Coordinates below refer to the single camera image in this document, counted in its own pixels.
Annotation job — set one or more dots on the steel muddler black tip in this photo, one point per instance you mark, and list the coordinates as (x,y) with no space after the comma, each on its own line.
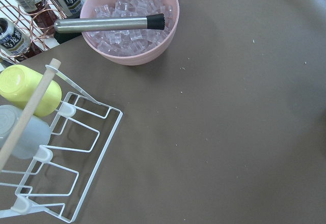
(79,25)

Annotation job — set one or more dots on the grey translucent cup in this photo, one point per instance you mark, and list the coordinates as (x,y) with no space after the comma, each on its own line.
(36,133)

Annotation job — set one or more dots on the copper wire bottle rack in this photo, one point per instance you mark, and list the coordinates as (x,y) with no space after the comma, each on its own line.
(26,26)

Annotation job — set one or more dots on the tea bottle lower left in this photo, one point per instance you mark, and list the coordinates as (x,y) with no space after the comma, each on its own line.
(16,42)

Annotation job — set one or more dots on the wooden rack handle rod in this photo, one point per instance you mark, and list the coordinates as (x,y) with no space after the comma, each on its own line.
(12,140)

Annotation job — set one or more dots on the white wire cup rack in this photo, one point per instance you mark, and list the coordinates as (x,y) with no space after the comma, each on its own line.
(58,177)

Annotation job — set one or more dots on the yellow plastic cup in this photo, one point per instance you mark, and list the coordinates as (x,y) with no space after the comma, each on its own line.
(18,84)

